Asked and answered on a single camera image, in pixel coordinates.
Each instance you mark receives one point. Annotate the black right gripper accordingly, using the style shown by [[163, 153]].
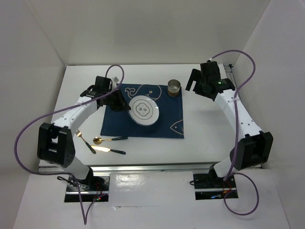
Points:
[[195, 76]]

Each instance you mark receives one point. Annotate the aluminium frame rail front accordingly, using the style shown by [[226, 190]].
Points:
[[153, 167]]

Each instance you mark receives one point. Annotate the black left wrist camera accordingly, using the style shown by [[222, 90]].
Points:
[[104, 83]]

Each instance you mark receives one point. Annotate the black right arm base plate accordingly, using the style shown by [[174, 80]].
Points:
[[206, 187]]

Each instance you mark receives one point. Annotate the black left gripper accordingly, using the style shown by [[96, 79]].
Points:
[[121, 104]]

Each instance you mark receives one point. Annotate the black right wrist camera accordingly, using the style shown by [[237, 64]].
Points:
[[210, 71]]

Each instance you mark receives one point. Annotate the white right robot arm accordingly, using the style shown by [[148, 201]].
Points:
[[253, 145]]

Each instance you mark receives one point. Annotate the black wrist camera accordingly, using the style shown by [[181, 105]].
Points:
[[210, 71], [104, 83]]

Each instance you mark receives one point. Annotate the dark blue embroidered cloth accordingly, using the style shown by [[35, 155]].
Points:
[[168, 125]]

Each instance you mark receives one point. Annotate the white round dinner plate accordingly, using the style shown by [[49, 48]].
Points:
[[144, 110]]

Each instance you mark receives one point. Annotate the gold spoon black handle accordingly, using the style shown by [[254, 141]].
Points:
[[99, 140]]

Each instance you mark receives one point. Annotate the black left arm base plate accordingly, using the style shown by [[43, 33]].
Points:
[[99, 191]]

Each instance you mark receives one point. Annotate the gold knife black handle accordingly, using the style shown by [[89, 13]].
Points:
[[104, 149]]

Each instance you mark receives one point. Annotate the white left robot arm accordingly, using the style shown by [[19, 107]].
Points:
[[55, 142]]

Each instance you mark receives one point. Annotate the gold fork black handle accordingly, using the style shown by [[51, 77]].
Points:
[[79, 134]]

